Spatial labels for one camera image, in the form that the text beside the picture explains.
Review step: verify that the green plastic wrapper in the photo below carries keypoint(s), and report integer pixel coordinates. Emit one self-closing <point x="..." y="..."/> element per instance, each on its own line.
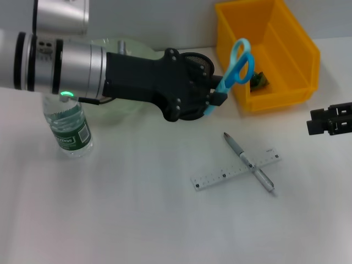
<point x="259" y="79"/>

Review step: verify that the clear green-label water bottle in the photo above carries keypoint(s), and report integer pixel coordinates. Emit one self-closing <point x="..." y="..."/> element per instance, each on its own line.
<point x="71" y="129"/>

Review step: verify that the green glass fruit bowl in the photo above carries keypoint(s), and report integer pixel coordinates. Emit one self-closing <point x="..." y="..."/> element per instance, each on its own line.
<point x="137" y="48"/>

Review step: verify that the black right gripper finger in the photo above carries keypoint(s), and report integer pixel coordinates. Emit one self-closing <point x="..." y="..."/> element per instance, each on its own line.
<point x="316" y="127"/>
<point x="319" y="114"/>

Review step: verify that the black mesh pen cup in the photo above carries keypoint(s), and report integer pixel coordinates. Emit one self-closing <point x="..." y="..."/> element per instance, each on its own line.
<point x="199" y="60"/>

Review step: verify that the clear plastic ruler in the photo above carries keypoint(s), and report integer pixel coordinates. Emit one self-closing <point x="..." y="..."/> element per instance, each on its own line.
<point x="214" y="177"/>

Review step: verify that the blue plastic scissors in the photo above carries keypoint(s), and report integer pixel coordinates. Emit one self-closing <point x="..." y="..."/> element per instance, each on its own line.
<point x="236" y="71"/>

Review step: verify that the grey white pen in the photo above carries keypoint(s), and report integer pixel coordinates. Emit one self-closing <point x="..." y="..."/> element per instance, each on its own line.
<point x="233" y="144"/>

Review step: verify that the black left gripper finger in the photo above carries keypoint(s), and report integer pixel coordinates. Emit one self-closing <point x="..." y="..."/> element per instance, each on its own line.
<point x="217" y="99"/>
<point x="206" y="78"/>

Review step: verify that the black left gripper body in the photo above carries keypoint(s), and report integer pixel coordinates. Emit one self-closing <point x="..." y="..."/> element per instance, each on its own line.
<point x="143" y="79"/>

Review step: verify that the yellow plastic bin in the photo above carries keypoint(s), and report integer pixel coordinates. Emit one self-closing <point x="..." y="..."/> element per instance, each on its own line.
<point x="288" y="55"/>

